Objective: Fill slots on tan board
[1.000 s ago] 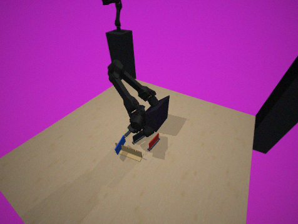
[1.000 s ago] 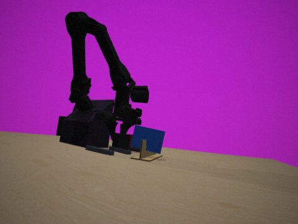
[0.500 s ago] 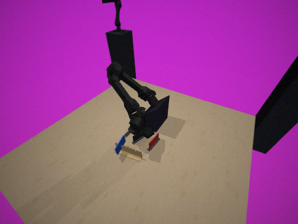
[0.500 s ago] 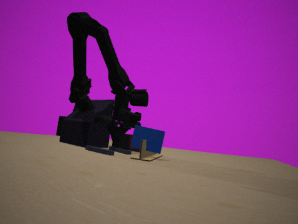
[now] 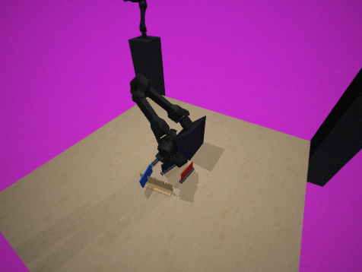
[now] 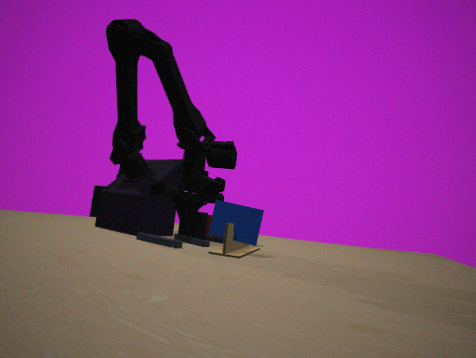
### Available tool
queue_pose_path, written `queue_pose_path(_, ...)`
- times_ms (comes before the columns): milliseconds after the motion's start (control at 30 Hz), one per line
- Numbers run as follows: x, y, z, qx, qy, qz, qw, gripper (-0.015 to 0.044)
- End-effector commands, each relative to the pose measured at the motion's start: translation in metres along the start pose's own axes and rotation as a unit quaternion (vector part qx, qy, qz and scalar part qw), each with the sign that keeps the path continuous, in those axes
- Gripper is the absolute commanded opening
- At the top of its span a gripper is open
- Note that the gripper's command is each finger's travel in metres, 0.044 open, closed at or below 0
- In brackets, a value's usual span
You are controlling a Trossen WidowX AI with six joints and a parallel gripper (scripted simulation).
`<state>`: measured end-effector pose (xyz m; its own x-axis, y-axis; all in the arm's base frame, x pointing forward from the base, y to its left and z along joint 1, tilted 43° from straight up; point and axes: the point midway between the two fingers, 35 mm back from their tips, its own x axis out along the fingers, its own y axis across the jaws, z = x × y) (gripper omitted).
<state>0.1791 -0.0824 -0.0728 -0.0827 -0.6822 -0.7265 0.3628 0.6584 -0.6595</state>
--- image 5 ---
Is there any tan slotted board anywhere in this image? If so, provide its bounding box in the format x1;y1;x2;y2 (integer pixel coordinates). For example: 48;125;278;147
145;176;175;196

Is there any red board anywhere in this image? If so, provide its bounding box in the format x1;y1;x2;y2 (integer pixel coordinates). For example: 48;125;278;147
181;162;193;181

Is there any blue notched board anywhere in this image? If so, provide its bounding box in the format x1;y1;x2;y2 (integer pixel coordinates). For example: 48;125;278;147
139;164;153;188

